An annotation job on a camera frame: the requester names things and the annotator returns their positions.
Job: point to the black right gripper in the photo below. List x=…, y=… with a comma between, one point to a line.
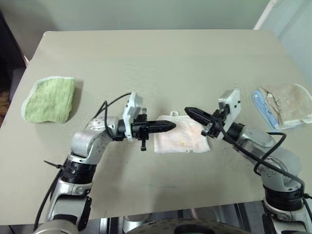
x=217, y=124

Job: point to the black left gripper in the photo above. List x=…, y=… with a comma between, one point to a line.
x=140, y=128

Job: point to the pale pink towel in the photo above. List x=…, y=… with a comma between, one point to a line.
x=185, y=139

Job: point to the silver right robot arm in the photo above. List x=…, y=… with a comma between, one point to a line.
x=275, y=156

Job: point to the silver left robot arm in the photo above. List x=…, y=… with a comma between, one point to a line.
x=90, y=143

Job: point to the folded beige towel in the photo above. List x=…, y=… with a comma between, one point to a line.
x=290, y=104

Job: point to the folded green towel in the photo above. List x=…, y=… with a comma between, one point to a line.
x=48, y=100

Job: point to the black zip tie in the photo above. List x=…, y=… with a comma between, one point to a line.
x=52, y=164

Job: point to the white pole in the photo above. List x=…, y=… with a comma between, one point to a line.
x=264, y=14

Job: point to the dark furniture beside table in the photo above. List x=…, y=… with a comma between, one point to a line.
x=9, y=61

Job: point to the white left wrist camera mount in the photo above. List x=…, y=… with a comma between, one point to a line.
x=131, y=107

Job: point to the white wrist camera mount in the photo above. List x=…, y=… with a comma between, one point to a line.
x=232, y=104
x=131, y=107

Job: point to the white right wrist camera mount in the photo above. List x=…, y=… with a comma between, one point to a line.
x=232, y=104

